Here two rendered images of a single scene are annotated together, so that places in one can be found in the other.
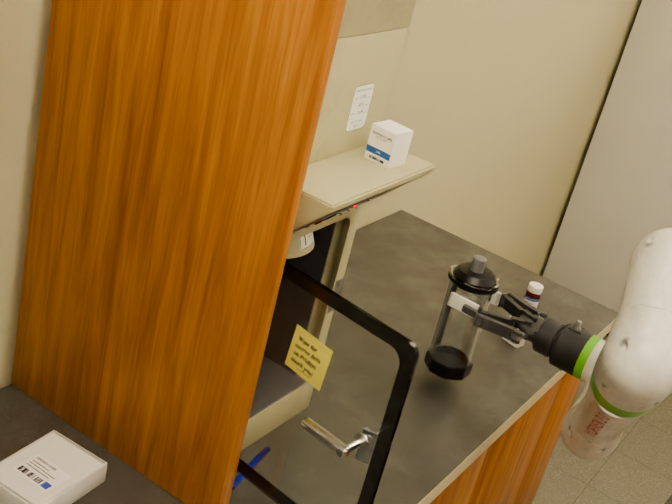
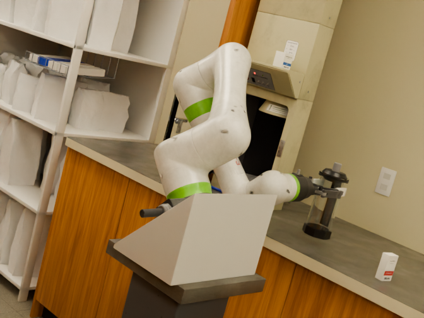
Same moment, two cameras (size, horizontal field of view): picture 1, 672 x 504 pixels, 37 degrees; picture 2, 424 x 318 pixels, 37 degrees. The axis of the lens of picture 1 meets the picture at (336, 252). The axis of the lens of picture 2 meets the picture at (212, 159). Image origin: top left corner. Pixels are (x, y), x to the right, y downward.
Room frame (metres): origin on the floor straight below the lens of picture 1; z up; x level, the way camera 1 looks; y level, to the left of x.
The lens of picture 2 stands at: (1.95, -2.54, 1.51)
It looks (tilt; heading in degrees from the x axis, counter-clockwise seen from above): 10 degrees down; 102
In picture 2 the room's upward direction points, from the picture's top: 15 degrees clockwise
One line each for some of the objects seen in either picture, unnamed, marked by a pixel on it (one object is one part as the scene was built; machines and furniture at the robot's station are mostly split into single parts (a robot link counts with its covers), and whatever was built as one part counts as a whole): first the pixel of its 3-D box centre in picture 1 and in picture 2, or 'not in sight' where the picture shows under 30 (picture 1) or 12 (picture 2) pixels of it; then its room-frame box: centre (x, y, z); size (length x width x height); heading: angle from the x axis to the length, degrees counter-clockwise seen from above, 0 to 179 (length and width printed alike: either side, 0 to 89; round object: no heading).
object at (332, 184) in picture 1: (351, 198); (262, 75); (1.51, 0.00, 1.46); 0.32 x 0.11 x 0.10; 152
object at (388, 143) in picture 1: (388, 143); (282, 60); (1.58, -0.04, 1.54); 0.05 x 0.05 x 0.06; 58
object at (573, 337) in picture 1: (571, 346); (293, 186); (1.79, -0.50, 1.15); 0.09 x 0.06 x 0.12; 152
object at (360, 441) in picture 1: (333, 434); not in sight; (1.24, -0.06, 1.20); 0.10 x 0.05 x 0.03; 55
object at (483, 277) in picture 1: (476, 271); (335, 171); (1.90, -0.29, 1.21); 0.09 x 0.09 x 0.07
